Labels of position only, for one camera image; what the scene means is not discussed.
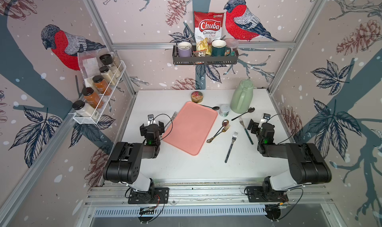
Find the patterned handle steel fork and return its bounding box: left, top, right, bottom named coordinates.
left=224, top=132, right=238, bottom=163

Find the pink plastic tray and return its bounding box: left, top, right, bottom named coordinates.
left=163, top=101, right=218, bottom=156

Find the white handled steel spoon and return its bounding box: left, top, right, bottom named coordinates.
left=215, top=119, right=229, bottom=136

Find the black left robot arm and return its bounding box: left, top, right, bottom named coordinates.
left=103, top=122, right=169, bottom=204

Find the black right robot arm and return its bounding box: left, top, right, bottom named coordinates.
left=244, top=122, right=332, bottom=203

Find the ornate silver fork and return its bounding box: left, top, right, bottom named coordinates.
left=166, top=112, right=178, bottom=126

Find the gold spoon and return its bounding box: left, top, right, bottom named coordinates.
left=207, top=120, right=229, bottom=143

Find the black spoon near tin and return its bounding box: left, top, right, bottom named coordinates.
left=202, top=105, right=220, bottom=111

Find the gold fork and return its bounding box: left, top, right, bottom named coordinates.
left=207, top=125, right=230, bottom=143

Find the green thermos jug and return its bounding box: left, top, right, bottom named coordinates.
left=230, top=79, right=254, bottom=114

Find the round gold tin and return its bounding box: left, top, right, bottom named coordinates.
left=191, top=91, right=204, bottom=103

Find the orange spice jar front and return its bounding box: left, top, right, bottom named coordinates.
left=82, top=87, right=104, bottom=109

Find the orange spice jar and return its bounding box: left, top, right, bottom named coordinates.
left=92, top=75, right=112, bottom=96
left=82, top=87, right=104, bottom=109

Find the white powder spice jar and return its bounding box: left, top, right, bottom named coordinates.
left=72, top=100, right=99, bottom=120

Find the beige spice jar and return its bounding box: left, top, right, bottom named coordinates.
left=99, top=66, right=117, bottom=86

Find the brown spice jar back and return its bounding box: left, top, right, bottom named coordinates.
left=110, top=52, right=121, bottom=68

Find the black pepper grinder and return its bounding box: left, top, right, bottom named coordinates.
left=99, top=54, right=121, bottom=78

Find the purple mug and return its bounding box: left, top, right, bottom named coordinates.
left=177, top=42, right=193, bottom=57

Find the clear plastic bag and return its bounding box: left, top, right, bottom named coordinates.
left=77, top=50, right=101, bottom=88

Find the pink lidded clear container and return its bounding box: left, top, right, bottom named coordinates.
left=225, top=38, right=239, bottom=56

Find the dark green mug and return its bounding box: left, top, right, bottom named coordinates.
left=211, top=40, right=232, bottom=57

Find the red Chuba chips bag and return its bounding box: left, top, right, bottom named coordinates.
left=194, top=12, right=224, bottom=56

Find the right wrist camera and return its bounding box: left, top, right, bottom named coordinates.
left=259, top=113, right=271, bottom=126

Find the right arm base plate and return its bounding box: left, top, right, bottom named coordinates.
left=244, top=186, right=288, bottom=203

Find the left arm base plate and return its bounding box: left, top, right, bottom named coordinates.
left=127, top=187, right=170, bottom=204

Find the white wire spice rack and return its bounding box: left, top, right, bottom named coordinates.
left=73, top=61, right=126, bottom=126

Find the black wall shelf basket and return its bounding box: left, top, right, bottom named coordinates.
left=172, top=46, right=239, bottom=65

